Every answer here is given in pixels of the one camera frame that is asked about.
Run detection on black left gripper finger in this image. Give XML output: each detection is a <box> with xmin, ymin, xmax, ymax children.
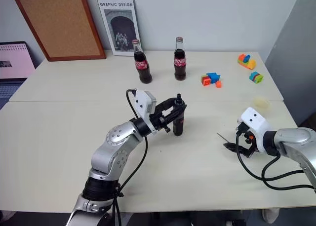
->
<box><xmin>155</xmin><ymin>97</ymin><xmax>178</xmax><ymax>113</ymax></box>
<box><xmin>161</xmin><ymin>104</ymin><xmax>188</xmax><ymax>123</ymax></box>

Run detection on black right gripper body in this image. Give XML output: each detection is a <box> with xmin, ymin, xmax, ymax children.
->
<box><xmin>236</xmin><ymin>122</ymin><xmax>255</xmax><ymax>150</ymax></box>

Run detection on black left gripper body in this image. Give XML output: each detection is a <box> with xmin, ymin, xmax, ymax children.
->
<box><xmin>149</xmin><ymin>106</ymin><xmax>172</xmax><ymax>134</ymax></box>

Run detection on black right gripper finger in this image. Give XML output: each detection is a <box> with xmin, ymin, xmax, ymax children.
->
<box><xmin>223</xmin><ymin>142</ymin><xmax>239</xmax><ymax>153</ymax></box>
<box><xmin>238</xmin><ymin>147</ymin><xmax>255</xmax><ymax>159</ymax></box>

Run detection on dark cola bottle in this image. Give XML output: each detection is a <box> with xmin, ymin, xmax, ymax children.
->
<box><xmin>172</xmin><ymin>93</ymin><xmax>187</xmax><ymax>137</ymax></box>

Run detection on glass cola bottle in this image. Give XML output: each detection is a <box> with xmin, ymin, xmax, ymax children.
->
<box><xmin>131</xmin><ymin>38</ymin><xmax>153</xmax><ymax>84</ymax></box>
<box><xmin>173</xmin><ymin>37</ymin><xmax>188</xmax><ymax>81</ymax></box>

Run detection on blue orange green block cluster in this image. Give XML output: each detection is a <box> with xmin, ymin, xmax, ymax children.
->
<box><xmin>200</xmin><ymin>72</ymin><xmax>221</xmax><ymax>87</ymax></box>

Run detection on green blue block stack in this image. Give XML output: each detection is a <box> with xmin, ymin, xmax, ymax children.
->
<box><xmin>248</xmin><ymin>71</ymin><xmax>264</xmax><ymax>84</ymax></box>

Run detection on white shoe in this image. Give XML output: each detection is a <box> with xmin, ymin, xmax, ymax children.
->
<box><xmin>262</xmin><ymin>208</ymin><xmax>278</xmax><ymax>224</ymax></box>

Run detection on yellow orange blue block stack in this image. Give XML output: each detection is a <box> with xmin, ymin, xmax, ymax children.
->
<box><xmin>237</xmin><ymin>53</ymin><xmax>257</xmax><ymax>70</ymax></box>

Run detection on graphic design book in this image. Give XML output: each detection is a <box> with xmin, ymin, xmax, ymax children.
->
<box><xmin>96</xmin><ymin>0</ymin><xmax>142</xmax><ymax>57</ymax></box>

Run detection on grey partition panel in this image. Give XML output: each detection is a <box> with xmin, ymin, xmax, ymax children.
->
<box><xmin>261</xmin><ymin>0</ymin><xmax>316</xmax><ymax>128</ymax></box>

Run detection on laptop with pink screen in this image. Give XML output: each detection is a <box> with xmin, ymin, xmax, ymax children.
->
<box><xmin>0</xmin><ymin>41</ymin><xmax>37</xmax><ymax>111</ymax></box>

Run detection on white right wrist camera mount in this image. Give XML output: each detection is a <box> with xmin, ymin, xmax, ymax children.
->
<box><xmin>240</xmin><ymin>107</ymin><xmax>272</xmax><ymax>154</ymax></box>

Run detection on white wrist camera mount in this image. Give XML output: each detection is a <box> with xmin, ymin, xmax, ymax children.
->
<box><xmin>240</xmin><ymin>107</ymin><xmax>272</xmax><ymax>154</ymax></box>
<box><xmin>134</xmin><ymin>89</ymin><xmax>158</xmax><ymax>138</ymax></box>

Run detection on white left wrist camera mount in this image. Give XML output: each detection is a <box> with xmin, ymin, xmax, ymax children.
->
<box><xmin>134</xmin><ymin>89</ymin><xmax>158</xmax><ymax>138</ymax></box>

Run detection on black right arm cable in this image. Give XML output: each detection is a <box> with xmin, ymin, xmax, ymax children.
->
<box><xmin>235</xmin><ymin>131</ymin><xmax>316</xmax><ymax>191</ymax></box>

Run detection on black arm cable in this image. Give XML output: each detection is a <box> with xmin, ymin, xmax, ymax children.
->
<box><xmin>235</xmin><ymin>131</ymin><xmax>316</xmax><ymax>191</ymax></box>
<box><xmin>112</xmin><ymin>88</ymin><xmax>149</xmax><ymax>226</ymax></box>

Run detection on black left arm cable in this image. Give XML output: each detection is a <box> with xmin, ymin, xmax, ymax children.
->
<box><xmin>112</xmin><ymin>88</ymin><xmax>149</xmax><ymax>226</ymax></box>

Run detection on cork board with wooden frame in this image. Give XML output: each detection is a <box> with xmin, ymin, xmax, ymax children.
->
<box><xmin>9</xmin><ymin>0</ymin><xmax>107</xmax><ymax>62</ymax></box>

